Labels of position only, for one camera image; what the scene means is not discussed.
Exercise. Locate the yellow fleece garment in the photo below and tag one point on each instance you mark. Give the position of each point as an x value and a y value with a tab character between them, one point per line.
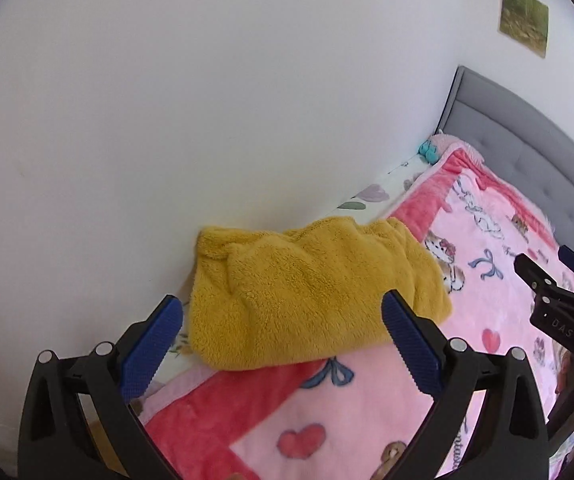
312	294

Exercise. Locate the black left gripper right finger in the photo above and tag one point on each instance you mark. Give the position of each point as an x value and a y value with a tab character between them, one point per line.
509	440

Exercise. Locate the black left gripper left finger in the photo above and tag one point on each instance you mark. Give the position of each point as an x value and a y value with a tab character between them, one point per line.
55	440

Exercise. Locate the grey upholstered headboard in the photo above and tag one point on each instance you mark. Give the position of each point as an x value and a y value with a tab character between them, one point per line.
518	143

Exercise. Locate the teal small toy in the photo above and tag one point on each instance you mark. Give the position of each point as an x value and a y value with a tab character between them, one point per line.
429	152

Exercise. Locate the green photo poster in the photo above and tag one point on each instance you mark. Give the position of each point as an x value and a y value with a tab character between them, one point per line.
527	22

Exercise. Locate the pink cartoon print blanket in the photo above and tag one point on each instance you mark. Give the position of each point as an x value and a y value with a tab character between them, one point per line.
320	350

